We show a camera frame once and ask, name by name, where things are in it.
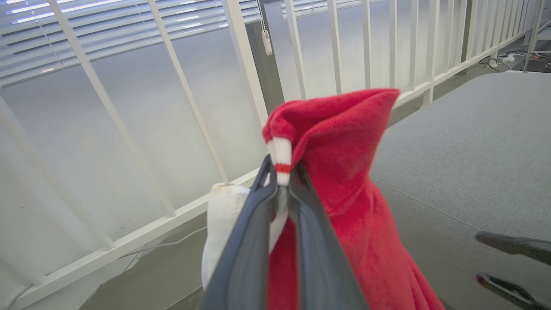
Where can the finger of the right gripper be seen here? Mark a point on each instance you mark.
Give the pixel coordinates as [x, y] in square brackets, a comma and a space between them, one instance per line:
[512, 292]
[516, 245]

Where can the red garment with white stripes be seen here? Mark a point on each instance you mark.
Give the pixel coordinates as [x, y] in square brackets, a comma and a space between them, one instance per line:
[344, 172]

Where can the white metal railing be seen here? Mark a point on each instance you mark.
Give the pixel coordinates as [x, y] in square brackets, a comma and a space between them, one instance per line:
[243, 43]

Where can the white sock with red stripe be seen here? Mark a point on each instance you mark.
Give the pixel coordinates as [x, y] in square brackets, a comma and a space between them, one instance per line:
[224, 215]

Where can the grey fabric sofa seat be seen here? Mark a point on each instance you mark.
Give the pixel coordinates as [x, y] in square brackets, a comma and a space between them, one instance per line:
[473, 150]

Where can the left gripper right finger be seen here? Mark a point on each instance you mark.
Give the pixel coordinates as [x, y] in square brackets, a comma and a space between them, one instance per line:
[316, 258]

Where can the grey wall pillar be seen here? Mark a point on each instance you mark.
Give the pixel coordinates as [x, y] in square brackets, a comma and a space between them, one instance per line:
[269, 77]

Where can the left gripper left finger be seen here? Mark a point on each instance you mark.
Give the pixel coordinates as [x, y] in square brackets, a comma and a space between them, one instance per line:
[245, 254]

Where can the white power strip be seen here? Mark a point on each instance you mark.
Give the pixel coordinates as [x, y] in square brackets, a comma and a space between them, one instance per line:
[507, 57]

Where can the white window blinds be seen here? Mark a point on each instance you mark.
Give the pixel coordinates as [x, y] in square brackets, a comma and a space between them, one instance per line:
[107, 26]

